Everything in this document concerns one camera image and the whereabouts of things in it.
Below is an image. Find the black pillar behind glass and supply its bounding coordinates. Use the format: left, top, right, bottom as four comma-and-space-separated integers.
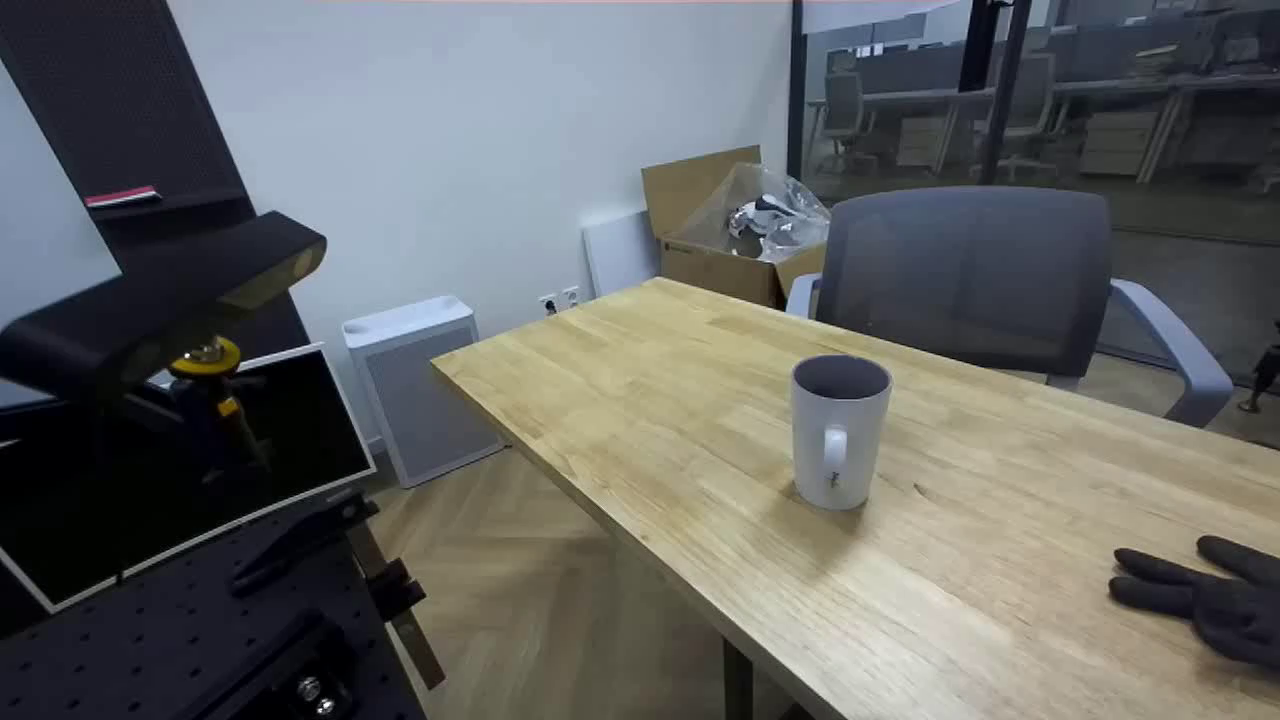
977, 0, 1040, 186

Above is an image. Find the grey office chair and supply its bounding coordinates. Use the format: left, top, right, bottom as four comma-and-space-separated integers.
780, 182, 1242, 433

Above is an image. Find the yellow and black knob mount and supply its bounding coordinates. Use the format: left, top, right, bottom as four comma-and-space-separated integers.
170, 331, 273, 471

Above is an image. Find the black lever handle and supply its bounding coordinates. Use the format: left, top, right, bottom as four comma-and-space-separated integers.
231, 491, 381, 599

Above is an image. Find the white floor heater unit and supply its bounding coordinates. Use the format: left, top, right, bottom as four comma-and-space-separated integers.
340, 294, 509, 489

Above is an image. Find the black metal table leg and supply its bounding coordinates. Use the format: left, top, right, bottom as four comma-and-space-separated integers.
716, 635, 762, 720

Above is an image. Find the open cardboard box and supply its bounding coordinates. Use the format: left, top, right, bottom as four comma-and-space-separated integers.
640, 146, 833, 312

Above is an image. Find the white ceramic mug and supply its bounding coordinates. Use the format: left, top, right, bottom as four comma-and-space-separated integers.
790, 351, 898, 517

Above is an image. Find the black work glove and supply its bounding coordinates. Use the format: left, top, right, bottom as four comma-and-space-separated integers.
1103, 531, 1280, 675

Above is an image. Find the background office desk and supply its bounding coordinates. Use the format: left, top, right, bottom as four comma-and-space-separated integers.
1054, 68, 1280, 188

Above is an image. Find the clear plastic wrapping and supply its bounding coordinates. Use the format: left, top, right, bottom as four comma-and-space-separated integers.
714, 163, 833, 267

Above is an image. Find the black board with white edge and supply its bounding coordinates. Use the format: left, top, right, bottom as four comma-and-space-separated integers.
0, 341, 381, 615

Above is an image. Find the white flat wall panel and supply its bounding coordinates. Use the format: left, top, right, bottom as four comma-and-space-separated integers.
578, 204, 661, 300

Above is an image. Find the black perforated breadboard table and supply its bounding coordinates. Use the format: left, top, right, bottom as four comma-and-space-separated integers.
0, 497, 432, 720

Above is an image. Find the black clamp with wooden strip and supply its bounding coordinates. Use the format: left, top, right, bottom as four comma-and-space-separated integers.
350, 524, 454, 692

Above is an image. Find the white wall outlet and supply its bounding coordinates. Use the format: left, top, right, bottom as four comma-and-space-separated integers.
538, 280, 587, 321

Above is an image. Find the black angled stand panel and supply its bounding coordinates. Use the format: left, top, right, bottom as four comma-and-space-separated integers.
0, 0, 256, 232

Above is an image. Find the black bar-shaped stereo camera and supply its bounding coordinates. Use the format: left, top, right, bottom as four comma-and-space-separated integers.
0, 210, 334, 398

